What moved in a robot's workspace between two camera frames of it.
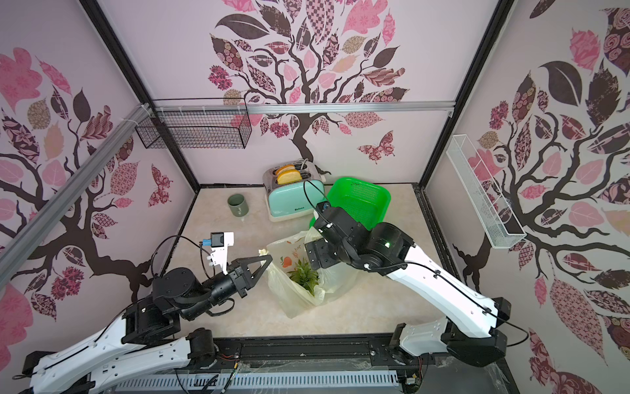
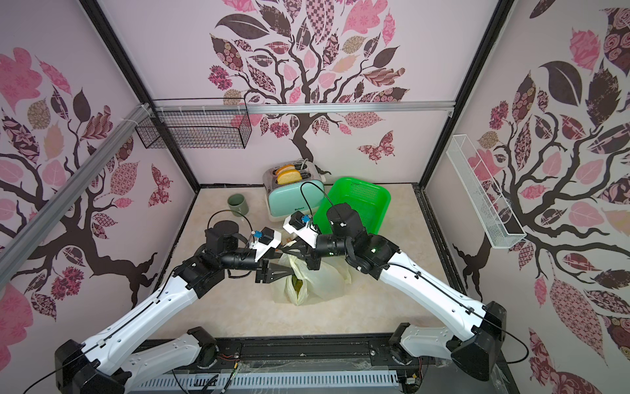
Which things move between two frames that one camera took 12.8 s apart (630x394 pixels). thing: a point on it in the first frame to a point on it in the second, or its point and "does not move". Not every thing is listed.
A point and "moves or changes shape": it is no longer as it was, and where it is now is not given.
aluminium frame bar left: x=16 y=246 does not move
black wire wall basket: x=217 y=123 does not move
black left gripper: x=240 y=275 to x=262 y=270
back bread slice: x=285 y=167 does not move
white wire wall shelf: x=499 y=224 does not move
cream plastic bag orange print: x=335 y=283 moves or changes shape
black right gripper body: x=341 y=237 to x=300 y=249
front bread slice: x=289 y=176 does not move
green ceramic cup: x=238 y=205 does not move
